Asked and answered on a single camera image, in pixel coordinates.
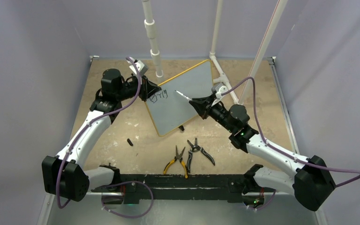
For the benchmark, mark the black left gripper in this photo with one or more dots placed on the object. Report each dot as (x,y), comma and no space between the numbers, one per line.
(147,88)

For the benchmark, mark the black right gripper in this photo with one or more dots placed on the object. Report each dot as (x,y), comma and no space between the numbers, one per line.
(203,106)

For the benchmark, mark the white whiteboard marker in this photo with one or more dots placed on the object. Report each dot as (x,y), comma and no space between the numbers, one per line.
(183,95)

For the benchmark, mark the yellow framed whiteboard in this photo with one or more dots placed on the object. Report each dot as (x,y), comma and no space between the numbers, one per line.
(168,109)

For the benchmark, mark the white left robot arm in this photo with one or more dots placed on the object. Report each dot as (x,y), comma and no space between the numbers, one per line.
(63,174)

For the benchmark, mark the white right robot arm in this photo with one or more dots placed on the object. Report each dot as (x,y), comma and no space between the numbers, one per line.
(306,178)

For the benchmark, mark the black base bar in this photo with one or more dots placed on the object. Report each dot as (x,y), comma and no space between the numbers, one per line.
(224,187)

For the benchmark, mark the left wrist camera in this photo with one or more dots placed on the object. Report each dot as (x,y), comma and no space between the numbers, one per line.
(138,66)

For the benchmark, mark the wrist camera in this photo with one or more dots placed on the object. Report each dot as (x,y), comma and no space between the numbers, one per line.
(138,66)
(218,91)

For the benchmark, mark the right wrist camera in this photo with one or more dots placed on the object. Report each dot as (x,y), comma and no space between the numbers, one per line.
(218,91)

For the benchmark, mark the white PVC pipe frame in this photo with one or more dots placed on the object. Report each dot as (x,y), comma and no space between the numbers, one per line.
(229,29)

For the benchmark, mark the black grey wire stripper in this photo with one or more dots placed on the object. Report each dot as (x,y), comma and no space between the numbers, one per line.
(194,147)

